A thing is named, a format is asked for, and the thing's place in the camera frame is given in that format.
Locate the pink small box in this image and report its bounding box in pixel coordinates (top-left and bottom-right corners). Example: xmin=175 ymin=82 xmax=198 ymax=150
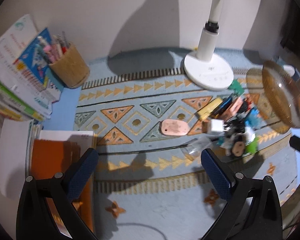
xmin=220 ymin=96 xmax=243 ymax=121

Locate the orange notebook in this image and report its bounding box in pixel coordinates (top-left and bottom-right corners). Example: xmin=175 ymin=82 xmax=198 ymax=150
xmin=30 ymin=130 xmax=94 ymax=230

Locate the clear plastic cup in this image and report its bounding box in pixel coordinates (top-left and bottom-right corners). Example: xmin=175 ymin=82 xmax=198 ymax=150
xmin=181 ymin=137 xmax=219 ymax=163

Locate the pink oval tag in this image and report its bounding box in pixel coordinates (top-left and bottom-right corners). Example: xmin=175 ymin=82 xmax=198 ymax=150
xmin=160 ymin=119 xmax=190 ymax=137

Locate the dark green leaf toy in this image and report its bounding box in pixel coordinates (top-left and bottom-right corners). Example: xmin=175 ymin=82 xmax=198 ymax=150
xmin=228 ymin=79 xmax=244 ymax=97

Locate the amber glass bowl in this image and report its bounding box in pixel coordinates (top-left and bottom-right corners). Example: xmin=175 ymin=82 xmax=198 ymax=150
xmin=245 ymin=61 xmax=300 ymax=133

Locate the stack of books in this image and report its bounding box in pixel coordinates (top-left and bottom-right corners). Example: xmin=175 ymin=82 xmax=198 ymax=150
xmin=0 ymin=14 xmax=61 ymax=119

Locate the yellow eraser block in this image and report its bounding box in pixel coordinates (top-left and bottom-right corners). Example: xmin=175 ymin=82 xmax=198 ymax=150
xmin=196 ymin=98 xmax=223 ymax=122

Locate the light green leaf toy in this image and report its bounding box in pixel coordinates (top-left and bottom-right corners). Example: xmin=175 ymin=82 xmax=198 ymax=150
xmin=245 ymin=137 xmax=258 ymax=154

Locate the patterned blue table mat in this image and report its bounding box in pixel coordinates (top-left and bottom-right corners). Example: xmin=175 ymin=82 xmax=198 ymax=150
xmin=73 ymin=47 xmax=300 ymax=240

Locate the white desk lamp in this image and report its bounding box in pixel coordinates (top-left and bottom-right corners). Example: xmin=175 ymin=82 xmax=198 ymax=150
xmin=184 ymin=0 xmax=234 ymax=91

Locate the blue block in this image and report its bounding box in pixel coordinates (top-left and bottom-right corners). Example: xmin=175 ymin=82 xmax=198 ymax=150
xmin=245 ymin=107 xmax=262 ymax=130

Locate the cartoon figure toy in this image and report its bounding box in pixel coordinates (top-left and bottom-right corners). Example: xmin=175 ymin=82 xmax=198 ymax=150
xmin=218 ymin=126 xmax=256 ymax=157

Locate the blue pen-like object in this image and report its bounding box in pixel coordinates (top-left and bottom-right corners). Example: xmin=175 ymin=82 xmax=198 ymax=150
xmin=210 ymin=96 xmax=232 ymax=118

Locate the cork pen holder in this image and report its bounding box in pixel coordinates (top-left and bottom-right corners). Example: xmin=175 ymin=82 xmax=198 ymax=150
xmin=49 ymin=43 xmax=90 ymax=89

